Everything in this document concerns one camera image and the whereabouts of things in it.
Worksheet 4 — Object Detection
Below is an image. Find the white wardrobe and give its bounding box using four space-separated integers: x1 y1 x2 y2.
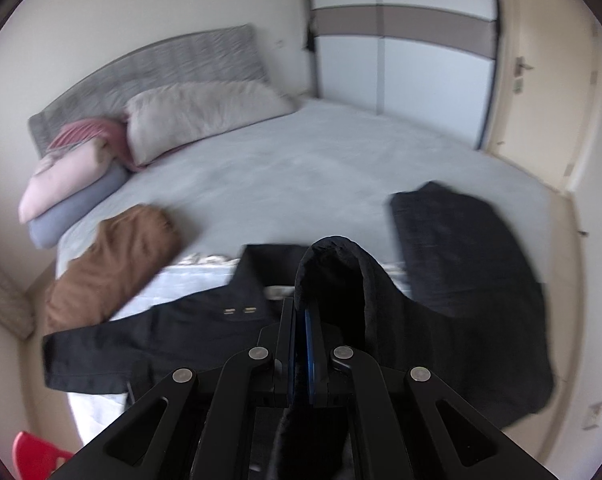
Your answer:
306 0 500 151

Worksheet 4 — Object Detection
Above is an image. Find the grey fabric headboard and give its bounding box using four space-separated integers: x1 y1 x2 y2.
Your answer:
28 24 271 160

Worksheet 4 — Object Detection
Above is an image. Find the blue-grey pillow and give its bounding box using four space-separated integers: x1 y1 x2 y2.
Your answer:
29 164 130 250

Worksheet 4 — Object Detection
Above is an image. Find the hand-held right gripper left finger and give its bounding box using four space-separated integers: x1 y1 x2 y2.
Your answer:
51 298 299 480

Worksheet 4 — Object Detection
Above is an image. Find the brown folded garment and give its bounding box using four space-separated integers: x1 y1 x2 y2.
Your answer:
45 204 184 336

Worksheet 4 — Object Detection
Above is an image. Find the beige pillow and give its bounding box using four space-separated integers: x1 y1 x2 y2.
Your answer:
125 80 298 168

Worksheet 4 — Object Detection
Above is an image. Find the black jacket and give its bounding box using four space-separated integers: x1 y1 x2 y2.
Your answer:
42 181 555 480

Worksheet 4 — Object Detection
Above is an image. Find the red plastic stool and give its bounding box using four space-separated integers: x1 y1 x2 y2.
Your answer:
12 431 74 480

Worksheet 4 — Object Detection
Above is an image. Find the grey bed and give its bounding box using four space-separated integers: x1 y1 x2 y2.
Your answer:
56 97 562 451

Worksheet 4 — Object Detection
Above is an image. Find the cream door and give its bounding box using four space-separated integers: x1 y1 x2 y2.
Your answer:
483 0 598 193

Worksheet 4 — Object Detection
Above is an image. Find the light pink pillow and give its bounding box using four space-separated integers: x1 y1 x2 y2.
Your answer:
19 141 112 224

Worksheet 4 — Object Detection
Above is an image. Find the pink striped pillow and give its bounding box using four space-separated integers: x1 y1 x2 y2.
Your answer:
47 118 132 173

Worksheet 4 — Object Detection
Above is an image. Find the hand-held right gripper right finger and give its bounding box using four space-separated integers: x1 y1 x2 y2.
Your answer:
304 308 557 480

